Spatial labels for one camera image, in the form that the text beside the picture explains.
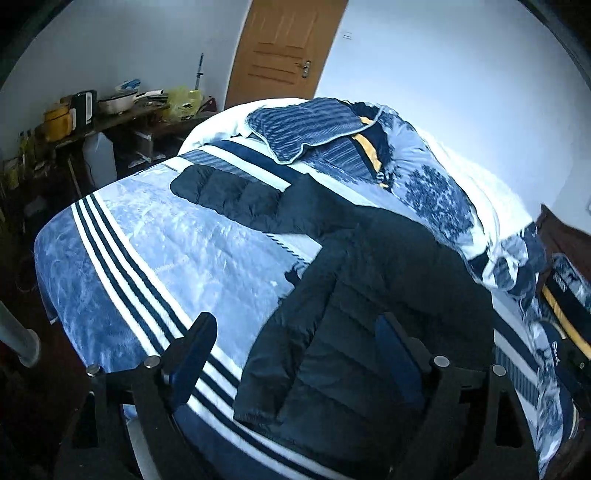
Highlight white pan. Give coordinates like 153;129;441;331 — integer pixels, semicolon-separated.
98;89;164;115

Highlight black electric kettle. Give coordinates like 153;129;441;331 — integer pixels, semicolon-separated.
72;90;98;129

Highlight yellow plastic bag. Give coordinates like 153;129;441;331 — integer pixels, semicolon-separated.
166;85;204;122

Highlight blue white striped blanket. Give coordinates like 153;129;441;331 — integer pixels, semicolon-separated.
33;138;578;480

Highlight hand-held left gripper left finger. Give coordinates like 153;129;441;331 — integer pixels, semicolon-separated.
60;311;218;480

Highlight dark puffer jacket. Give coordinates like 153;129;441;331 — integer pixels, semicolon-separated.
170;164;497;480

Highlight brown wooden door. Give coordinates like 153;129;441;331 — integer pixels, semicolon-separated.
225;0;348;110

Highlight brown wooden headboard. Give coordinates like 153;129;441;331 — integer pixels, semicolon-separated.
538;203;591;278

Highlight blue striped pillow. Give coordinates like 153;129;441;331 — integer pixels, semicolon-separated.
246;98;371;165

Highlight blue floral print quilt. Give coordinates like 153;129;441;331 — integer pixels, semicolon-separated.
305;99;578;462

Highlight yellow bottles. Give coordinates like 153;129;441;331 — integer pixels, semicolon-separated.
0;129;38;191

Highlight dark wooden table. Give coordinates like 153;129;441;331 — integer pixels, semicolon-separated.
41;98;218;155

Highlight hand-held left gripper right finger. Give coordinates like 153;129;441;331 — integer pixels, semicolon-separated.
374;311;541;480

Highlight yellow pot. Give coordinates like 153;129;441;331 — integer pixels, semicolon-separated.
43;105;75;142

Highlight grey pipe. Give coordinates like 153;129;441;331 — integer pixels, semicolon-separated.
0;300;41;368

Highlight white plastic jug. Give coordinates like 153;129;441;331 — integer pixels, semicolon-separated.
82;131;118;190

